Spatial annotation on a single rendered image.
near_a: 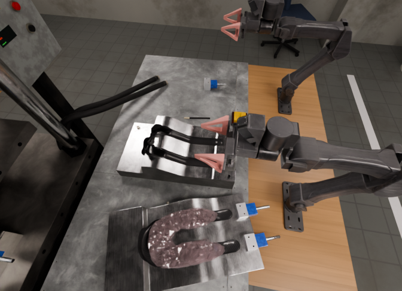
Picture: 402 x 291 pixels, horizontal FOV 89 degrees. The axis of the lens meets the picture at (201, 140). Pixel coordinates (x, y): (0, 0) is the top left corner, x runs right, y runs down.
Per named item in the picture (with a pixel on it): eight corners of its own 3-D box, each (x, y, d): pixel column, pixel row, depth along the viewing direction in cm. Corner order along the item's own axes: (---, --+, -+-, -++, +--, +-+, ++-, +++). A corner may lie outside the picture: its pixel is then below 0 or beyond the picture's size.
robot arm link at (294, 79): (279, 89, 106) (343, 40, 81) (278, 80, 110) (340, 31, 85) (287, 95, 108) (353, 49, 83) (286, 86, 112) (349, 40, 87)
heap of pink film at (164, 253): (215, 206, 78) (217, 200, 72) (227, 259, 69) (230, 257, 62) (148, 218, 76) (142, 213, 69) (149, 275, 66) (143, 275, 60)
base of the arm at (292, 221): (292, 225, 73) (312, 229, 72) (288, 174, 83) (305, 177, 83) (284, 229, 79) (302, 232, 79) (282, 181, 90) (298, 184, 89)
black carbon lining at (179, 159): (222, 140, 93) (224, 128, 85) (219, 172, 85) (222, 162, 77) (148, 132, 96) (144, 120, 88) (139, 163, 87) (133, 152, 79)
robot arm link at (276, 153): (256, 148, 48) (286, 152, 47) (256, 129, 51) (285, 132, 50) (250, 162, 53) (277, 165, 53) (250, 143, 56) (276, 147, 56)
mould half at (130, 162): (234, 139, 102) (238, 122, 90) (232, 189, 88) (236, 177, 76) (137, 129, 105) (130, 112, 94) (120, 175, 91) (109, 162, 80)
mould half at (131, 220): (240, 197, 86) (244, 188, 77) (260, 268, 72) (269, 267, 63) (119, 218, 81) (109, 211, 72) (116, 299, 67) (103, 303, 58)
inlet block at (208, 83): (225, 84, 124) (226, 77, 119) (226, 89, 121) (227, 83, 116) (204, 85, 123) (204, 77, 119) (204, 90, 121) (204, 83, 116)
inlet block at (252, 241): (274, 230, 76) (279, 227, 72) (280, 245, 74) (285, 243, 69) (241, 236, 75) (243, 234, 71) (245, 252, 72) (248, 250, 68)
